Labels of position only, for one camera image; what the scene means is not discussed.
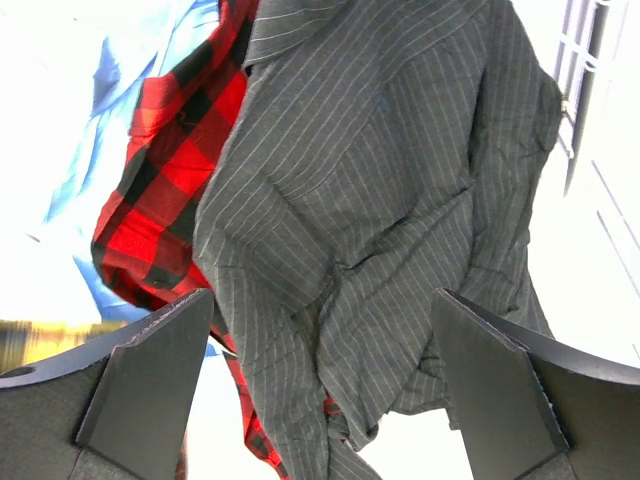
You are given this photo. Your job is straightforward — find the light blue shirt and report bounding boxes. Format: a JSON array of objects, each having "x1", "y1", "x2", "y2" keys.
[{"x1": 45, "y1": 1, "x2": 222, "y2": 324}]

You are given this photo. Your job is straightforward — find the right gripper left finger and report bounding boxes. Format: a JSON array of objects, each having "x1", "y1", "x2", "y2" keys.
[{"x1": 1, "y1": 289, "x2": 214, "y2": 479}]

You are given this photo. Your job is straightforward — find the yellow plaid shirt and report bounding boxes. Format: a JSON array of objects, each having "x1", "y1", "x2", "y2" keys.
[{"x1": 1, "y1": 320, "x2": 126, "y2": 373}]

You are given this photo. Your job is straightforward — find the dark grey striped shirt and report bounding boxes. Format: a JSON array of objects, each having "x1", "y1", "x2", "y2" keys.
[{"x1": 194, "y1": 1, "x2": 561, "y2": 479}]

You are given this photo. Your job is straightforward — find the metal clothes rack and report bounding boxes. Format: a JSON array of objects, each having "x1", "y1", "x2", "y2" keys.
[{"x1": 553, "y1": 1, "x2": 631, "y2": 193}]

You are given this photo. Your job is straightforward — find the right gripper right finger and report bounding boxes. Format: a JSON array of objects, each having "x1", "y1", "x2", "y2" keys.
[{"x1": 432, "y1": 290, "x2": 639, "y2": 480}]

